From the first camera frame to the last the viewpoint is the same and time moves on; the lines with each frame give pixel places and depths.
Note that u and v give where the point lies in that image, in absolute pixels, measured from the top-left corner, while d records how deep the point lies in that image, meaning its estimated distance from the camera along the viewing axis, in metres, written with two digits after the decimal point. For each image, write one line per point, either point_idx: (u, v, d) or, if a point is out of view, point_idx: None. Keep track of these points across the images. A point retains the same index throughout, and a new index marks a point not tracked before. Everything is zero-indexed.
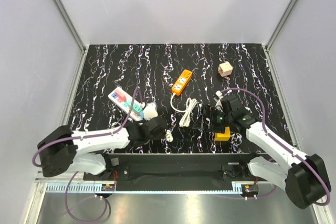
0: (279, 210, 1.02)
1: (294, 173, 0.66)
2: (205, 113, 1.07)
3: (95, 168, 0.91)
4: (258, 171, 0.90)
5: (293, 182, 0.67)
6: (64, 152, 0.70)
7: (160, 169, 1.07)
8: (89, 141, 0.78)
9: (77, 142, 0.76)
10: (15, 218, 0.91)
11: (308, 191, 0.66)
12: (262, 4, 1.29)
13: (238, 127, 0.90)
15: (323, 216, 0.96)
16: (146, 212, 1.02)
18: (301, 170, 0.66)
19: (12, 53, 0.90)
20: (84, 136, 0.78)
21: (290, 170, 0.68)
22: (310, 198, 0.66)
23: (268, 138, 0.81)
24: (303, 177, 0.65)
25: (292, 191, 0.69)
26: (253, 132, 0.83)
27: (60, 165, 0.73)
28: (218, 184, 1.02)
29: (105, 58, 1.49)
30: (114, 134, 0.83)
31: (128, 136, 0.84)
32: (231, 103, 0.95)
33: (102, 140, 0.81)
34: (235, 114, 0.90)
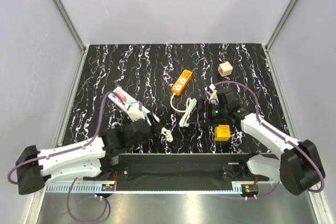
0: (279, 210, 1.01)
1: (286, 159, 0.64)
2: (199, 107, 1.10)
3: (90, 171, 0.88)
4: (256, 168, 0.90)
5: (286, 167, 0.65)
6: (30, 174, 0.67)
7: (160, 169, 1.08)
8: (57, 159, 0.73)
9: (42, 162, 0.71)
10: (15, 218, 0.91)
11: (301, 176, 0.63)
12: (262, 4, 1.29)
13: (233, 119, 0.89)
15: (323, 216, 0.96)
16: (146, 213, 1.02)
18: (294, 155, 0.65)
19: (12, 53, 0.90)
20: (50, 155, 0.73)
21: (282, 155, 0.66)
22: (303, 183, 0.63)
23: (262, 128, 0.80)
24: (296, 162, 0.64)
25: (286, 178, 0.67)
26: (247, 123, 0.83)
27: (33, 184, 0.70)
28: (218, 184, 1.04)
29: (105, 58, 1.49)
30: (86, 147, 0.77)
31: (103, 146, 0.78)
32: (227, 95, 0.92)
33: (73, 155, 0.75)
34: (230, 107, 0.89)
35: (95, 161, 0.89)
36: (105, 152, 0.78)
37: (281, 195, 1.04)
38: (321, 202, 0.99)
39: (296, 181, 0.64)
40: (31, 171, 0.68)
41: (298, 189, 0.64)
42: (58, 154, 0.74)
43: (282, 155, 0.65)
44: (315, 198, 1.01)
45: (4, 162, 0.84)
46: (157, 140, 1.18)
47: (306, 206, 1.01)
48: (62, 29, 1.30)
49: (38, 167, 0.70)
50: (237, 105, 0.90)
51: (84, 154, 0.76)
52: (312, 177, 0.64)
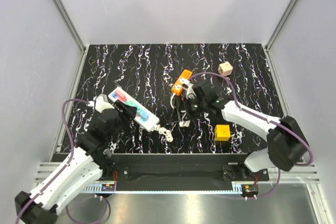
0: (279, 210, 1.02)
1: (272, 138, 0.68)
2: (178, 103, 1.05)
3: (93, 176, 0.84)
4: (254, 165, 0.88)
5: (274, 147, 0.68)
6: (35, 215, 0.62)
7: (159, 169, 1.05)
8: (51, 188, 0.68)
9: (39, 199, 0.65)
10: (16, 219, 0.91)
11: (289, 151, 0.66)
12: (262, 4, 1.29)
13: (214, 110, 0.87)
15: (323, 216, 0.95)
16: (147, 213, 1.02)
18: (278, 132, 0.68)
19: (12, 53, 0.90)
20: (42, 189, 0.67)
21: (268, 136, 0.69)
22: (293, 158, 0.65)
23: (243, 113, 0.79)
24: (281, 139, 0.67)
25: (276, 158, 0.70)
26: (228, 112, 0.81)
27: (46, 220, 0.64)
28: (219, 184, 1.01)
29: (105, 58, 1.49)
30: (70, 162, 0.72)
31: (86, 153, 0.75)
32: (203, 88, 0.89)
33: (63, 177, 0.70)
34: (209, 99, 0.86)
35: (93, 166, 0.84)
36: (90, 156, 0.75)
37: (281, 194, 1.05)
38: (321, 202, 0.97)
39: (284, 157, 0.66)
40: (35, 212, 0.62)
41: (290, 164, 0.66)
42: (49, 184, 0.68)
43: (268, 136, 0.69)
44: (315, 198, 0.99)
45: (4, 162, 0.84)
46: (157, 140, 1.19)
47: (306, 206, 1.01)
48: (62, 29, 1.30)
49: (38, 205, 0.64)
50: (214, 96, 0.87)
51: (72, 170, 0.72)
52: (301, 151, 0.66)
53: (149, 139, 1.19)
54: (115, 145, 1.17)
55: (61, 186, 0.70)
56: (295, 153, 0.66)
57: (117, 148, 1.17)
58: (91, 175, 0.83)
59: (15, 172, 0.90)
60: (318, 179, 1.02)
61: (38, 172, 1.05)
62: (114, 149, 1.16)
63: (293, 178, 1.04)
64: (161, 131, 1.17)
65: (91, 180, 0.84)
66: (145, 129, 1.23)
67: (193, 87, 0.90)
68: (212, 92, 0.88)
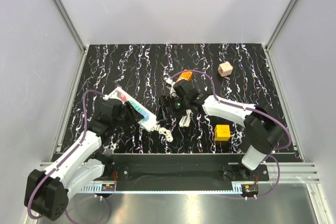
0: (279, 210, 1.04)
1: (249, 123, 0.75)
2: (163, 103, 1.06)
3: (96, 170, 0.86)
4: (251, 162, 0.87)
5: (252, 131, 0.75)
6: (52, 189, 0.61)
7: (159, 169, 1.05)
8: (66, 164, 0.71)
9: (55, 174, 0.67)
10: (16, 219, 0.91)
11: (267, 134, 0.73)
12: (263, 4, 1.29)
13: (196, 107, 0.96)
15: (324, 216, 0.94)
16: (147, 213, 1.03)
18: (254, 118, 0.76)
19: (12, 53, 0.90)
20: (58, 165, 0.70)
21: (245, 123, 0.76)
22: (271, 140, 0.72)
23: (222, 105, 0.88)
24: (257, 123, 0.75)
25: (256, 142, 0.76)
26: (208, 105, 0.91)
27: (60, 201, 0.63)
28: (219, 184, 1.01)
29: (105, 58, 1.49)
30: (82, 142, 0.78)
31: (96, 134, 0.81)
32: (183, 86, 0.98)
33: (77, 155, 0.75)
34: (190, 96, 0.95)
35: (95, 161, 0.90)
36: (100, 137, 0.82)
37: (281, 195, 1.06)
38: (321, 202, 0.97)
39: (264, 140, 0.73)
40: (51, 187, 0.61)
41: (270, 147, 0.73)
42: (63, 161, 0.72)
43: (245, 121, 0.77)
44: (315, 198, 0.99)
45: (4, 162, 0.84)
46: (157, 140, 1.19)
47: (305, 206, 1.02)
48: (62, 29, 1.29)
49: (55, 179, 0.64)
50: (195, 93, 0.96)
51: (84, 149, 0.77)
52: (277, 133, 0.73)
53: (149, 140, 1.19)
54: (115, 145, 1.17)
55: (74, 164, 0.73)
56: (273, 135, 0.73)
57: (117, 148, 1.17)
58: (95, 168, 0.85)
59: (16, 173, 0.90)
60: (318, 179, 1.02)
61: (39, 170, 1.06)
62: (113, 149, 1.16)
63: (293, 178, 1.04)
64: (161, 131, 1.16)
65: (94, 175, 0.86)
66: (145, 129, 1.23)
67: (175, 86, 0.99)
68: (192, 89, 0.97)
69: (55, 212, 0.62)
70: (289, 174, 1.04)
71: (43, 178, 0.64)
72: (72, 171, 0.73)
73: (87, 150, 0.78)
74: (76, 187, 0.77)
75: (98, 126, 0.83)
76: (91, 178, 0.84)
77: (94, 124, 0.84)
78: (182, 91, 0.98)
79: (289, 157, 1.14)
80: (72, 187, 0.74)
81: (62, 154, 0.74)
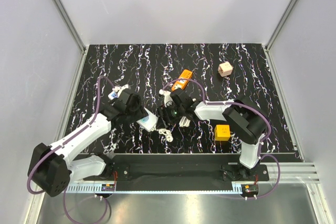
0: (279, 210, 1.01)
1: (228, 115, 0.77)
2: (161, 114, 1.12)
3: (97, 166, 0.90)
4: (248, 160, 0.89)
5: (232, 123, 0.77)
6: (54, 166, 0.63)
7: (159, 169, 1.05)
8: (72, 144, 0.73)
9: (60, 151, 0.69)
10: (16, 218, 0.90)
11: (250, 126, 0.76)
12: (262, 4, 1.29)
13: (191, 115, 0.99)
15: (323, 216, 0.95)
16: (146, 213, 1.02)
18: (233, 110, 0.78)
19: (12, 53, 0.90)
20: (64, 143, 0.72)
21: (224, 115, 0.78)
22: (254, 131, 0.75)
23: (209, 106, 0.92)
24: (237, 115, 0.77)
25: (239, 134, 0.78)
26: (199, 110, 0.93)
27: (61, 178, 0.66)
28: (219, 184, 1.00)
29: (105, 58, 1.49)
30: (92, 124, 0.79)
31: (107, 118, 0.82)
32: (180, 95, 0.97)
33: (84, 135, 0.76)
34: (187, 106, 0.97)
35: (97, 158, 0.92)
36: (110, 122, 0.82)
37: (280, 195, 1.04)
38: (321, 202, 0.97)
39: (244, 131, 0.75)
40: (53, 163, 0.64)
41: (253, 138, 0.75)
42: (70, 139, 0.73)
43: (224, 114, 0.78)
44: (315, 198, 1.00)
45: (4, 162, 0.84)
46: (157, 140, 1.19)
47: (306, 206, 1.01)
48: (62, 29, 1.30)
49: (59, 156, 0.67)
50: (190, 102, 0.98)
51: (93, 130, 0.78)
52: (260, 124, 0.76)
53: (149, 140, 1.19)
54: (115, 145, 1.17)
55: (80, 145, 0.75)
56: (254, 126, 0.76)
57: (117, 148, 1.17)
58: (96, 163, 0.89)
59: (15, 172, 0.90)
60: (318, 179, 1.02)
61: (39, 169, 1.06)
62: (113, 149, 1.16)
63: (293, 178, 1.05)
64: (161, 131, 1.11)
65: (93, 171, 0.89)
66: (145, 129, 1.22)
67: (171, 95, 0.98)
68: (188, 97, 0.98)
69: (55, 188, 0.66)
70: (288, 174, 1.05)
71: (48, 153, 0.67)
72: (77, 151, 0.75)
73: (96, 132, 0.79)
74: (77, 174, 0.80)
75: (110, 110, 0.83)
76: (91, 172, 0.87)
77: (106, 107, 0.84)
78: (179, 99, 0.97)
79: (289, 158, 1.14)
80: (74, 171, 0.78)
81: (71, 133, 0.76)
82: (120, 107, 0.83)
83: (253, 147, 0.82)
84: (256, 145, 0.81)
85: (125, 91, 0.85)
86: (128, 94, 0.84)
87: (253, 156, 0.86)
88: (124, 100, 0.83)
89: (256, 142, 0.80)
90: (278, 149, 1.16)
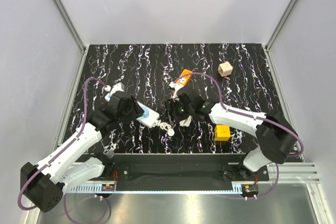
0: (279, 210, 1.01)
1: (262, 134, 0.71)
2: (168, 107, 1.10)
3: (96, 169, 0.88)
4: (253, 164, 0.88)
5: (264, 142, 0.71)
6: (43, 187, 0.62)
7: (159, 169, 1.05)
8: (59, 161, 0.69)
9: (47, 170, 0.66)
10: (15, 218, 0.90)
11: (280, 144, 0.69)
12: (262, 5, 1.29)
13: (203, 115, 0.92)
15: (323, 216, 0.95)
16: (146, 213, 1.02)
18: (266, 128, 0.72)
19: (12, 53, 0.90)
20: (50, 161, 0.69)
21: (258, 133, 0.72)
22: (285, 150, 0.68)
23: (230, 114, 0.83)
24: (271, 134, 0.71)
25: (269, 153, 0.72)
26: (216, 115, 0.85)
27: (53, 195, 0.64)
28: (219, 184, 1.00)
29: (105, 58, 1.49)
30: (80, 136, 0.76)
31: (95, 128, 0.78)
32: (188, 94, 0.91)
33: (72, 149, 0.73)
34: (196, 105, 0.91)
35: (95, 160, 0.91)
36: (100, 131, 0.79)
37: (280, 195, 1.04)
38: (321, 202, 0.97)
39: (279, 151, 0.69)
40: (42, 183, 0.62)
41: (282, 157, 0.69)
42: (56, 156, 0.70)
43: (257, 132, 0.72)
44: (315, 198, 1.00)
45: (4, 162, 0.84)
46: (157, 140, 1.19)
47: (306, 206, 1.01)
48: (62, 29, 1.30)
49: (45, 177, 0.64)
50: (199, 101, 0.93)
51: (81, 144, 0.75)
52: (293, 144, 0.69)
53: (149, 140, 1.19)
54: (115, 145, 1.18)
55: (69, 160, 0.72)
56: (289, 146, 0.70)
57: (117, 148, 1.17)
58: (94, 168, 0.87)
59: (14, 173, 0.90)
60: (318, 179, 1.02)
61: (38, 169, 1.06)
62: (114, 148, 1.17)
63: (293, 178, 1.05)
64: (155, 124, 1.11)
65: (92, 174, 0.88)
66: (145, 129, 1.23)
67: (178, 94, 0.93)
68: (198, 96, 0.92)
69: (47, 204, 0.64)
70: (288, 174, 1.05)
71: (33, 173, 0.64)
72: (66, 167, 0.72)
73: (85, 145, 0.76)
74: (73, 182, 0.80)
75: (100, 117, 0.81)
76: (89, 176, 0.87)
77: (96, 114, 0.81)
78: (188, 99, 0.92)
79: (289, 158, 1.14)
80: (69, 181, 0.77)
81: (57, 148, 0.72)
82: (111, 112, 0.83)
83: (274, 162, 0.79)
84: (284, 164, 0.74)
85: (115, 95, 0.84)
86: (117, 99, 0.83)
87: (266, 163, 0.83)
88: (114, 105, 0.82)
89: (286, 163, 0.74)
90: None
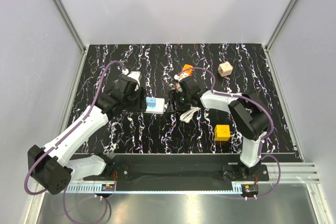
0: (279, 211, 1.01)
1: (233, 107, 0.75)
2: (171, 97, 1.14)
3: (97, 166, 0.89)
4: (248, 158, 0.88)
5: (236, 115, 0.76)
6: (50, 168, 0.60)
7: (160, 169, 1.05)
8: (66, 144, 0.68)
9: (54, 153, 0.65)
10: (15, 219, 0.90)
11: (252, 121, 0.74)
12: (262, 5, 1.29)
13: (196, 101, 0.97)
15: (323, 216, 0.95)
16: (146, 213, 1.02)
18: (238, 103, 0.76)
19: (11, 53, 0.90)
20: (58, 144, 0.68)
21: (230, 107, 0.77)
22: (256, 127, 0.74)
23: (217, 96, 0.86)
24: (241, 108, 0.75)
25: (240, 128, 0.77)
26: (205, 99, 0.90)
27: (61, 177, 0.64)
28: (219, 184, 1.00)
29: (105, 58, 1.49)
30: (86, 119, 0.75)
31: (102, 111, 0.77)
32: (187, 82, 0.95)
33: (79, 132, 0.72)
34: (192, 92, 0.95)
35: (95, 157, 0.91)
36: (106, 115, 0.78)
37: (281, 195, 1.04)
38: (321, 202, 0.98)
39: (249, 126, 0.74)
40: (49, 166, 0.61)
41: (253, 132, 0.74)
42: (63, 139, 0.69)
43: (229, 106, 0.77)
44: (315, 198, 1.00)
45: (4, 162, 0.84)
46: (157, 140, 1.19)
47: (306, 206, 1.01)
48: (62, 29, 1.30)
49: (53, 159, 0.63)
50: (198, 89, 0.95)
51: (87, 126, 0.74)
52: (263, 121, 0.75)
53: (149, 140, 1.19)
54: (115, 145, 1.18)
55: (75, 143, 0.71)
56: (259, 122, 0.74)
57: (117, 148, 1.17)
58: (96, 163, 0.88)
59: (14, 172, 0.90)
60: (318, 179, 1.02)
61: None
62: (113, 149, 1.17)
63: (293, 178, 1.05)
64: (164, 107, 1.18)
65: (94, 170, 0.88)
66: (145, 129, 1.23)
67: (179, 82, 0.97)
68: (196, 84, 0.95)
69: (56, 186, 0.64)
70: (288, 174, 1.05)
71: (41, 156, 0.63)
72: (72, 151, 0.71)
73: (91, 128, 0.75)
74: (77, 172, 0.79)
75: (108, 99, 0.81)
76: (91, 171, 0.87)
77: (103, 97, 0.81)
78: (186, 86, 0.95)
79: (289, 157, 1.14)
80: (75, 169, 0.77)
81: (64, 131, 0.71)
82: (117, 95, 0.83)
83: (255, 144, 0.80)
84: (256, 142, 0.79)
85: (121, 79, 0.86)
86: (126, 82, 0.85)
87: (255, 153, 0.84)
88: (122, 88, 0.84)
89: (257, 139, 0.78)
90: (278, 149, 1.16)
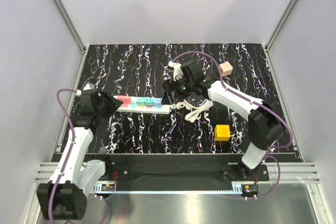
0: (279, 211, 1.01)
1: (253, 118, 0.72)
2: (167, 88, 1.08)
3: (99, 168, 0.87)
4: (250, 160, 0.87)
5: (254, 126, 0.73)
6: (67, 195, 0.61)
7: (159, 169, 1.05)
8: (70, 166, 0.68)
9: (64, 179, 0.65)
10: (15, 218, 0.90)
11: (270, 131, 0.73)
12: (262, 4, 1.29)
13: (200, 89, 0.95)
15: (323, 216, 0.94)
16: (146, 213, 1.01)
18: (259, 113, 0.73)
19: (12, 52, 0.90)
20: (62, 170, 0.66)
21: (249, 116, 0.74)
22: (271, 138, 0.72)
23: (228, 93, 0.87)
24: (262, 119, 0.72)
25: (255, 137, 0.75)
26: (213, 91, 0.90)
27: (80, 198, 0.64)
28: (219, 184, 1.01)
29: (105, 59, 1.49)
30: (75, 140, 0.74)
31: (84, 126, 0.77)
32: (191, 67, 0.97)
33: (76, 152, 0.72)
34: (196, 78, 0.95)
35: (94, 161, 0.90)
36: (90, 129, 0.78)
37: (281, 195, 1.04)
38: (321, 202, 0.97)
39: (266, 137, 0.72)
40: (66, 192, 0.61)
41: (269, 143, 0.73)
42: (65, 164, 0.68)
43: (249, 116, 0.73)
44: (315, 198, 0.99)
45: (4, 162, 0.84)
46: (157, 140, 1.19)
47: (306, 206, 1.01)
48: (62, 28, 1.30)
49: (65, 183, 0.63)
50: (202, 76, 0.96)
51: (80, 146, 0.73)
52: (276, 130, 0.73)
53: (149, 140, 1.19)
54: (115, 145, 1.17)
55: (77, 163, 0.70)
56: (275, 133, 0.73)
57: (117, 148, 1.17)
58: (97, 167, 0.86)
59: (15, 172, 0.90)
60: (318, 179, 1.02)
61: (40, 166, 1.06)
62: (113, 149, 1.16)
63: (293, 178, 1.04)
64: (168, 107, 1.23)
65: (98, 173, 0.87)
66: (145, 129, 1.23)
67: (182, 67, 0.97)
68: (200, 72, 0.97)
69: (79, 210, 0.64)
70: (289, 174, 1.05)
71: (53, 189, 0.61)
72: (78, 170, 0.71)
73: (83, 145, 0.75)
74: (87, 187, 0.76)
75: (82, 119, 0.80)
76: (96, 177, 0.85)
77: (76, 118, 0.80)
78: (189, 72, 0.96)
79: (289, 157, 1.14)
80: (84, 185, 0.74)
81: (60, 159, 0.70)
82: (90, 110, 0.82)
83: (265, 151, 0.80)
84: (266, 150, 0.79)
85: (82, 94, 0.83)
86: (88, 96, 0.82)
87: (259, 157, 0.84)
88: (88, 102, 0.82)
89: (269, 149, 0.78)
90: (278, 149, 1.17)
